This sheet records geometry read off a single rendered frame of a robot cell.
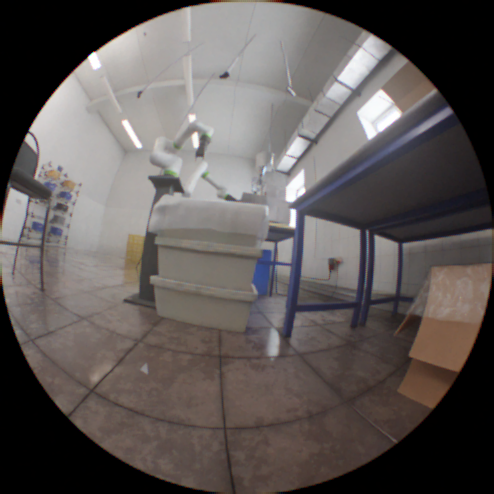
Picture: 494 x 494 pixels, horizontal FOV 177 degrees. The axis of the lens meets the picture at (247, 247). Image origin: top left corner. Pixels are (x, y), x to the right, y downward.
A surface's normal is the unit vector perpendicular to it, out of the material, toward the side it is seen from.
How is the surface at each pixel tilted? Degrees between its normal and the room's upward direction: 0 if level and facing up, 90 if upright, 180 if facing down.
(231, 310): 96
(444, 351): 68
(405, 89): 139
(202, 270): 96
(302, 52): 180
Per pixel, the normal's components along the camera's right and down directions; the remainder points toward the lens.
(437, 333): -0.85, -0.50
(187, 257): 0.00, 0.00
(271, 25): -0.11, 0.99
